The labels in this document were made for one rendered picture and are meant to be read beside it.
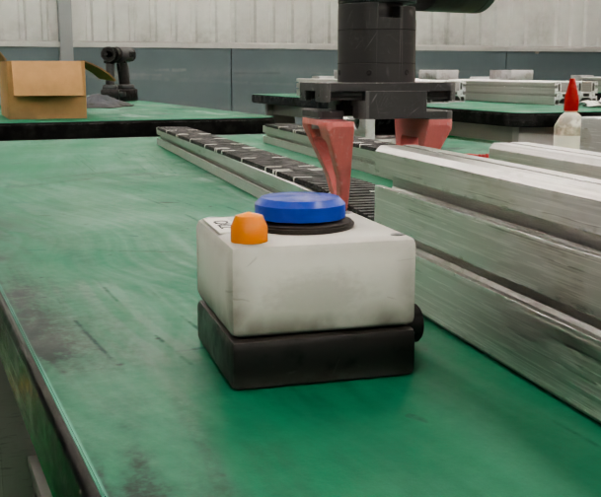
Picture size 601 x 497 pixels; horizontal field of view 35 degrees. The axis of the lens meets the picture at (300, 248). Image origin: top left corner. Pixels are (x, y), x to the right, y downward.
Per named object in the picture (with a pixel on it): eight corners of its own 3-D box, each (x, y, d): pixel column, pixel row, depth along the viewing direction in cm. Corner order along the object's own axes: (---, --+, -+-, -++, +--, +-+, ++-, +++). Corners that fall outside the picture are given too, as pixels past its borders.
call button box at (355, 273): (196, 339, 46) (194, 210, 45) (386, 325, 49) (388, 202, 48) (232, 392, 39) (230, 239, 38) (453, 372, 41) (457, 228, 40)
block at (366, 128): (331, 146, 163) (331, 90, 161) (394, 145, 166) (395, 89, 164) (350, 151, 153) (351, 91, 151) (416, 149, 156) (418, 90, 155)
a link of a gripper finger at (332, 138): (419, 221, 70) (422, 91, 69) (326, 225, 68) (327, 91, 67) (387, 208, 77) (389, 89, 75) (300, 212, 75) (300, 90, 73)
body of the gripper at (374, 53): (457, 107, 70) (460, 3, 68) (322, 109, 67) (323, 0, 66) (422, 105, 76) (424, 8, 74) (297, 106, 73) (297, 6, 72)
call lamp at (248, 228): (227, 239, 39) (226, 209, 39) (262, 237, 40) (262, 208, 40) (235, 245, 38) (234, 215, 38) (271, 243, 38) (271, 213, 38)
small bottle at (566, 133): (575, 176, 118) (580, 78, 116) (588, 178, 115) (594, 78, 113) (547, 176, 118) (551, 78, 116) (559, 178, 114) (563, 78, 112)
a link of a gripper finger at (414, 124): (452, 219, 71) (455, 90, 69) (359, 223, 69) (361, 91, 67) (416, 207, 77) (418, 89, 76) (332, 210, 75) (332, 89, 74)
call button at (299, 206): (246, 234, 44) (245, 190, 44) (329, 230, 45) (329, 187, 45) (266, 249, 40) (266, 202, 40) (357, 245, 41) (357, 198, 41)
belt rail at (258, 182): (157, 144, 168) (156, 126, 167) (180, 143, 169) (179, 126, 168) (321, 232, 77) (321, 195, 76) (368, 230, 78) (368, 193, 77)
